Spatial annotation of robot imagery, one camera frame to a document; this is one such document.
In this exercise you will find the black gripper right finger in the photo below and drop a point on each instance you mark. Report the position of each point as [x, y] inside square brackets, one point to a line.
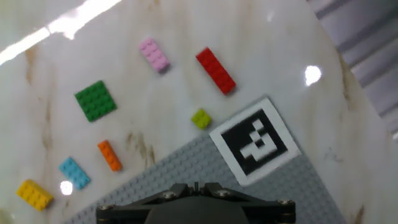
[264, 208]

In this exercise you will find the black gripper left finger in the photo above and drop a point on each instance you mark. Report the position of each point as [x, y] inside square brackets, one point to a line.
[130, 210]

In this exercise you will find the red Lego brick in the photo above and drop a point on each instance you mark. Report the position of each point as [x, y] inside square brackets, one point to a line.
[215, 71]

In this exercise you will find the orange narrow Lego brick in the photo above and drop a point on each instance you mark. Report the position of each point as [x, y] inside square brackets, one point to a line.
[109, 155]

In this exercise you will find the cyan Lego brick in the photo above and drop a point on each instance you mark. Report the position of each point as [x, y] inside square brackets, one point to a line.
[74, 173]

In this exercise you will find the grey Lego baseplate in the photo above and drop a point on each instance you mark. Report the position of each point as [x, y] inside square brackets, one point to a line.
[192, 165]

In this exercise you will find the yellow Lego brick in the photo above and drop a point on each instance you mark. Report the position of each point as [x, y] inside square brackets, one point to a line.
[35, 195]

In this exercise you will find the lime Lego brick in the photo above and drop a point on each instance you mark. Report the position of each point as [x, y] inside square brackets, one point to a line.
[201, 119]

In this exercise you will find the green square Lego plate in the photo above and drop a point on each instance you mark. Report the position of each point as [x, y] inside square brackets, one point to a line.
[95, 101]

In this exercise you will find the pink Lego brick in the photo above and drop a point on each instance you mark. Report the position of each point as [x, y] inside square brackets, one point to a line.
[154, 55]

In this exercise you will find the black white fiducial marker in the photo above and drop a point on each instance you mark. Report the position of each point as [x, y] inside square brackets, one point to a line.
[255, 141]

